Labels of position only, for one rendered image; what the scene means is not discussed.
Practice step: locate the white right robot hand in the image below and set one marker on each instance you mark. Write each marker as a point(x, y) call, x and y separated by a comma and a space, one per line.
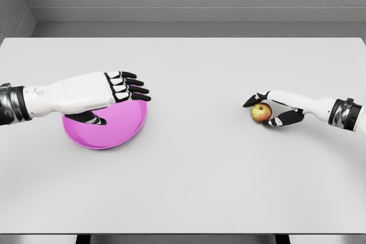
point(288, 98)

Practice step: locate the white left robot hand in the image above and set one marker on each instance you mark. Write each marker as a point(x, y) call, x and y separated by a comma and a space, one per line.
point(85, 92)

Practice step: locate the red-yellow apple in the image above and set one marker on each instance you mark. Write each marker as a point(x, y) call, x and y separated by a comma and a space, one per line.
point(261, 112)

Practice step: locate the pink plate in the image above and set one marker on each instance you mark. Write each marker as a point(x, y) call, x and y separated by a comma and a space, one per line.
point(120, 124)

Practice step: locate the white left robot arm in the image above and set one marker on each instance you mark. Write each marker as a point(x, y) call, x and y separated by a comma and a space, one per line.
point(31, 99)

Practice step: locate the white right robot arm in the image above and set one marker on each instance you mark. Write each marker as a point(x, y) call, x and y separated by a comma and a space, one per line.
point(340, 112)

